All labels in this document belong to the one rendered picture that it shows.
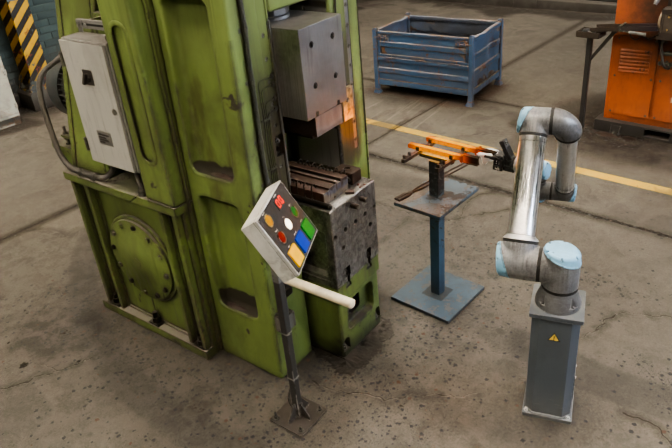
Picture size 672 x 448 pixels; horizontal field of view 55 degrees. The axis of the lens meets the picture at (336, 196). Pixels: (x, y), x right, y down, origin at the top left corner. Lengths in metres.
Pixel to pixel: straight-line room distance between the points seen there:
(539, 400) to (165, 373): 1.92
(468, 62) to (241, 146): 4.14
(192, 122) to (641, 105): 4.16
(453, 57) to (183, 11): 4.21
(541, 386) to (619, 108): 3.52
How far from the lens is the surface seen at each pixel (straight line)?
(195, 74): 2.91
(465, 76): 6.67
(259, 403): 3.38
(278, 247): 2.46
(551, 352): 3.01
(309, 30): 2.75
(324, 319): 3.44
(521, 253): 2.79
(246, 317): 3.37
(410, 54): 6.90
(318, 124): 2.87
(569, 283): 2.82
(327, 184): 3.07
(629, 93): 6.10
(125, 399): 3.63
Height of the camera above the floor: 2.38
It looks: 28 degrees down
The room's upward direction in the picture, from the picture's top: 5 degrees counter-clockwise
